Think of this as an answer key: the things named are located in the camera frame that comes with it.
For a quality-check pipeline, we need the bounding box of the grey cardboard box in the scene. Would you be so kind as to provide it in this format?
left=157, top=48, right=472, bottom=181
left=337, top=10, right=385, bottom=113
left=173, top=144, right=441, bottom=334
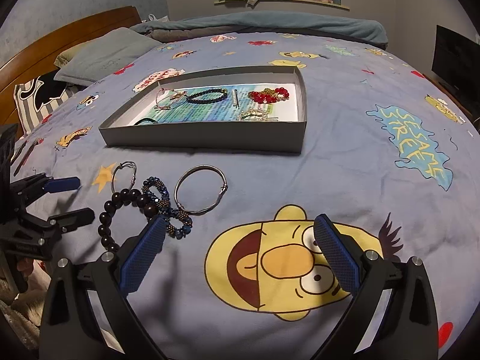
left=98, top=65, right=308, bottom=155

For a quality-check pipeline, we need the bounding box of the wooden headboard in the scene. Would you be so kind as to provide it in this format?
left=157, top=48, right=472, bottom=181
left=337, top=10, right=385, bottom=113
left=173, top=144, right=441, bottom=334
left=0, top=5, right=142, bottom=128

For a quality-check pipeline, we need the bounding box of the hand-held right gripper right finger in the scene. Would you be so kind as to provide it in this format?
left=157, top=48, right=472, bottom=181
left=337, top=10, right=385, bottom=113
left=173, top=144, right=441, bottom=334
left=312, top=213, right=439, bottom=360

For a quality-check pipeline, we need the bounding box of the gold chain bracelet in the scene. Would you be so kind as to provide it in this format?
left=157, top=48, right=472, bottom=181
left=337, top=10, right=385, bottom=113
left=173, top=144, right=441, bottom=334
left=260, top=87, right=289, bottom=102

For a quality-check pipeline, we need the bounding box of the silver bangle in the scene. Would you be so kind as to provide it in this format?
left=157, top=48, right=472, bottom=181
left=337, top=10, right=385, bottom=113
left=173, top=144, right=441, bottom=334
left=174, top=165, right=229, bottom=216

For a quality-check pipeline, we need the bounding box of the pink cord bracelet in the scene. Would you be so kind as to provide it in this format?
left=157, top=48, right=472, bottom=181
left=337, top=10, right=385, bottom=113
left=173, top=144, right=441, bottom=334
left=155, top=87, right=187, bottom=110

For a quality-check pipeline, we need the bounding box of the striped cartoon pillow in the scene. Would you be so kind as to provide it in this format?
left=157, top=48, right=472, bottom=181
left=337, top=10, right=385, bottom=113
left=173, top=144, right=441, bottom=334
left=14, top=71, right=81, bottom=136

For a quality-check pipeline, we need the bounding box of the pearl and gold bracelet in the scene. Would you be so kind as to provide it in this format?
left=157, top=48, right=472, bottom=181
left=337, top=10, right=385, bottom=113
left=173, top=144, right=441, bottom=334
left=237, top=106, right=279, bottom=123

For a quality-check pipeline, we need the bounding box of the window sill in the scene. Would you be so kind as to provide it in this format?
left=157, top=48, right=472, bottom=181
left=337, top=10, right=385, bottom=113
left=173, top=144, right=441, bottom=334
left=214, top=0, right=350, bottom=11

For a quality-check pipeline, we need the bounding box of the blue cartoon printed bed sheet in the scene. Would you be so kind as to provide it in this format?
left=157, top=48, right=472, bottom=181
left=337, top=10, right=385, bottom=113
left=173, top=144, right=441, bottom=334
left=11, top=32, right=480, bottom=360

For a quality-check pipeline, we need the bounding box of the red bead bracelet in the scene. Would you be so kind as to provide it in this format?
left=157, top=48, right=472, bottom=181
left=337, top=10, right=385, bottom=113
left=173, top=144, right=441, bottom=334
left=248, top=87, right=290, bottom=105

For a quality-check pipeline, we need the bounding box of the black television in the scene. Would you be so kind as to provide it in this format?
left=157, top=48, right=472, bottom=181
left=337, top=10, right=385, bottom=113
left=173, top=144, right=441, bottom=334
left=431, top=25, right=480, bottom=102

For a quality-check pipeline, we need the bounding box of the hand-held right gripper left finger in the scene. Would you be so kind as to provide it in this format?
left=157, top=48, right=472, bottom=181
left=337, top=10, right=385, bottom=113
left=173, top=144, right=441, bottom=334
left=39, top=215, right=167, bottom=360

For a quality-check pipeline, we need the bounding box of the white red-lettered cloth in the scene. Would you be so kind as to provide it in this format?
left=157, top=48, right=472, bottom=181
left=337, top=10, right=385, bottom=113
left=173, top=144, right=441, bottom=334
left=22, top=260, right=53, bottom=308

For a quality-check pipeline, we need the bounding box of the dark wooden bead bracelet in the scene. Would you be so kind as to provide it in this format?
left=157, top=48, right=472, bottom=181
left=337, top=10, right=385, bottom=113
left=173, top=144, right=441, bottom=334
left=97, top=188, right=159, bottom=253

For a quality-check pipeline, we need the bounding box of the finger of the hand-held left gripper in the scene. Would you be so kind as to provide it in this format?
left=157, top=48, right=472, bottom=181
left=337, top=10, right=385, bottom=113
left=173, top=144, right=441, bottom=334
left=49, top=208, right=95, bottom=233
left=11, top=174, right=81, bottom=196

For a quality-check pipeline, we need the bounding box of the grey blanket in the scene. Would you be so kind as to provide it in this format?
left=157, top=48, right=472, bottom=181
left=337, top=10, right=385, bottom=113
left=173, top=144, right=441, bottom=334
left=150, top=28, right=244, bottom=44

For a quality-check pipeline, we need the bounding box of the olive pillow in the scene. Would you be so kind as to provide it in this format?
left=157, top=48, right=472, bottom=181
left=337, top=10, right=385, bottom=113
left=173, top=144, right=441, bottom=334
left=54, top=43, right=87, bottom=70

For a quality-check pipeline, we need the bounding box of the grey pillow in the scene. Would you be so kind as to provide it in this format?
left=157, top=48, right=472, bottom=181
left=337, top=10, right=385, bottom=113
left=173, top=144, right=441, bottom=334
left=53, top=27, right=160, bottom=87

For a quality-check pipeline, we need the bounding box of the printed paper sheet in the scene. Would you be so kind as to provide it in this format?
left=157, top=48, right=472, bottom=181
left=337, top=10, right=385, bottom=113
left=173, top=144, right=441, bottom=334
left=129, top=84, right=299, bottom=125

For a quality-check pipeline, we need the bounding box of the small black bead bracelet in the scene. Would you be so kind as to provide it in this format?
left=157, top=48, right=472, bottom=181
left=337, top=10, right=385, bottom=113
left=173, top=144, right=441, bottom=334
left=186, top=88, right=229, bottom=105

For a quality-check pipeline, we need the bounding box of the wooden television stand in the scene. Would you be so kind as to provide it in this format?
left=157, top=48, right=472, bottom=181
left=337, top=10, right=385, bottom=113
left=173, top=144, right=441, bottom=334
left=424, top=73, right=480, bottom=121

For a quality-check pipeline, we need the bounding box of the teal blanket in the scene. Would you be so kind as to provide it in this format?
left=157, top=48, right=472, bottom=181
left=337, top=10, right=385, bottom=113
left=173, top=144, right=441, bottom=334
left=129, top=11, right=389, bottom=46

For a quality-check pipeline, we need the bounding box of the blue beaded bracelet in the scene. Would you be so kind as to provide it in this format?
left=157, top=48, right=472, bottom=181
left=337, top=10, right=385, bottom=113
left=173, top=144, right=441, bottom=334
left=142, top=176, right=194, bottom=239

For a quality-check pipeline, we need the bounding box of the thin wire hoop bracelet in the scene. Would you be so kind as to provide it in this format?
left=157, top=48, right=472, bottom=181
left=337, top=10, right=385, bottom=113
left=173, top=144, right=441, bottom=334
left=112, top=161, right=138, bottom=196

